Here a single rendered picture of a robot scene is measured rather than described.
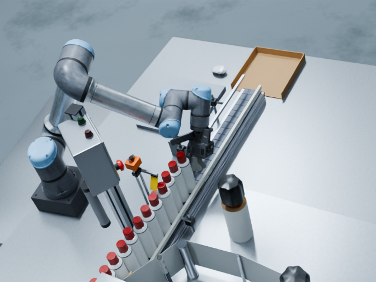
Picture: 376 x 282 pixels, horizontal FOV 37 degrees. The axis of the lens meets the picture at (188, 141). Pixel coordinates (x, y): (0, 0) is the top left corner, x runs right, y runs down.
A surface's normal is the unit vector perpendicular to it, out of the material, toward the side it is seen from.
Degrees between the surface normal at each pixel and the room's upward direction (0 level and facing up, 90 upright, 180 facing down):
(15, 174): 0
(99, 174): 90
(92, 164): 90
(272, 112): 0
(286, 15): 0
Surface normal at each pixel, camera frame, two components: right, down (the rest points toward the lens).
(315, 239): -0.21, -0.69
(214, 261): -0.40, 0.70
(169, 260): 0.58, 0.48
